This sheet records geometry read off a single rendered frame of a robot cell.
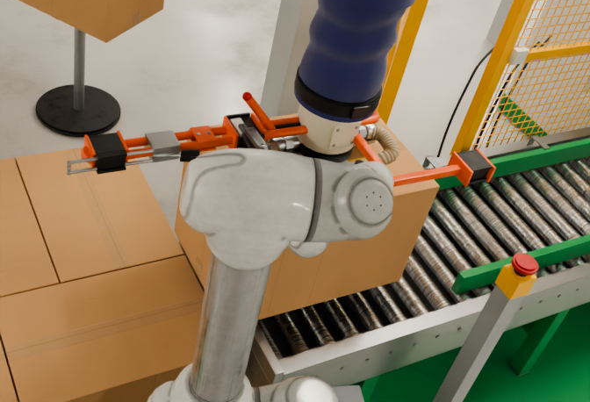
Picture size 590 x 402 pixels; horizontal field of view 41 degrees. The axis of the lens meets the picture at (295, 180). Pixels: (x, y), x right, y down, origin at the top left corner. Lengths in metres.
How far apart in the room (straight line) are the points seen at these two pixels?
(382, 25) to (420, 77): 2.94
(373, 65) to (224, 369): 0.85
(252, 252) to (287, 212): 0.09
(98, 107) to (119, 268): 1.59
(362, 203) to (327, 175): 0.07
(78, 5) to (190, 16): 1.58
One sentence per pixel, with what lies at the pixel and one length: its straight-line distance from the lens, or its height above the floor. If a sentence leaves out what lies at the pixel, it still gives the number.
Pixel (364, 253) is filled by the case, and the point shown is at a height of 0.85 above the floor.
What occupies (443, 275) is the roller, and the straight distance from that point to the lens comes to 2.73.
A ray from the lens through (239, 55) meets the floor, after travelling 4.54.
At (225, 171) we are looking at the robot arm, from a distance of 1.13.
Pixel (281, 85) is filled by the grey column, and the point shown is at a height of 0.57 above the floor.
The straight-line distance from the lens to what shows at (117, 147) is 1.85.
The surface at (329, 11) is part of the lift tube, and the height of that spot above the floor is 1.55.
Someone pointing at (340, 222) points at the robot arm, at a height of 1.63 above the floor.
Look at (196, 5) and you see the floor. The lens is 4.96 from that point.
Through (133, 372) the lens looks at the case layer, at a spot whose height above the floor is 0.54.
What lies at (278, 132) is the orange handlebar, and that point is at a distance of 1.99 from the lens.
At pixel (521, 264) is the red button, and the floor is 1.04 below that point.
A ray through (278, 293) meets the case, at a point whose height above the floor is 0.77.
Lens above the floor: 2.40
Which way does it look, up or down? 40 degrees down
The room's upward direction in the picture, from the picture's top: 14 degrees clockwise
